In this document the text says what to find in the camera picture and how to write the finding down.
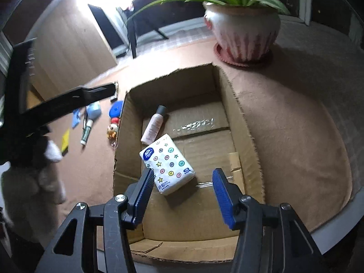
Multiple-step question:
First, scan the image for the dark flat panel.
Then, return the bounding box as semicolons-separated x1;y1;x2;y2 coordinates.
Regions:
88;4;127;51

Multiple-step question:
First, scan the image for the blue round lid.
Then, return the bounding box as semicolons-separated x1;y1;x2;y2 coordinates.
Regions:
109;100;124;118

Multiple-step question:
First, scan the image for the yellow and black card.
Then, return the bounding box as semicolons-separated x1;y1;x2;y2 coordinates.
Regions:
61;129;71;156

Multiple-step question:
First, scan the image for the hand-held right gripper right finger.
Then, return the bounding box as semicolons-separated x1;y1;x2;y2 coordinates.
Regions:
212;168;326;273

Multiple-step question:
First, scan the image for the blue plastic holder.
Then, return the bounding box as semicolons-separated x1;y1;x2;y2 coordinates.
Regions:
71;108;81;128

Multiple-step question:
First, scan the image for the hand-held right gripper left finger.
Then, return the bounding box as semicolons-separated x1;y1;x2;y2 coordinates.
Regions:
34;167;155;273

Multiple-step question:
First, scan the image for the brown table mat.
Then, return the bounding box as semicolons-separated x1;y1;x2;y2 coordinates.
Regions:
48;14;356;234

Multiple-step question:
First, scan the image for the red pot saucer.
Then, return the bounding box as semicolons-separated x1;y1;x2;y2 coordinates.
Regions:
214;43;273;67

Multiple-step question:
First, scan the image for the small red and gold figurine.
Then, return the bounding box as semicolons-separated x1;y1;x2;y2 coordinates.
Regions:
107;117;120;140

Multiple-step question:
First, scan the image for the white patterned tissue pack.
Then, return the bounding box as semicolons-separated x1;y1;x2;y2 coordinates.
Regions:
139;134;196;196

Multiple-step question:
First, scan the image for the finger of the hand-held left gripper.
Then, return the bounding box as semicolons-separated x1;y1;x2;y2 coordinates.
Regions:
25;82;117;126

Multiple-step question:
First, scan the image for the green and white tube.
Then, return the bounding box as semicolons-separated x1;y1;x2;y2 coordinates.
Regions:
80;119;94;145

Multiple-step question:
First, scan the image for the light blue and white tube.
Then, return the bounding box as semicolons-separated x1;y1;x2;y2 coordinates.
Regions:
86;101;102;119

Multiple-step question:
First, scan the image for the pink bottle with black cap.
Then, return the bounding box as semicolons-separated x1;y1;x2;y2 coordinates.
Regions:
141;105;168;145

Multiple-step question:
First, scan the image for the black chair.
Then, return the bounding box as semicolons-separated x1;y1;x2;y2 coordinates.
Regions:
116;6;168;59

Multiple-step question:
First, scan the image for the large closed cardboard box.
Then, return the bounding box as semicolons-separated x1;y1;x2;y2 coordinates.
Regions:
25;0;118;103

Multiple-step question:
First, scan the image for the white and red flower pot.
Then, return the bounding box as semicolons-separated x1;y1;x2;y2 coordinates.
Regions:
203;1;281;63

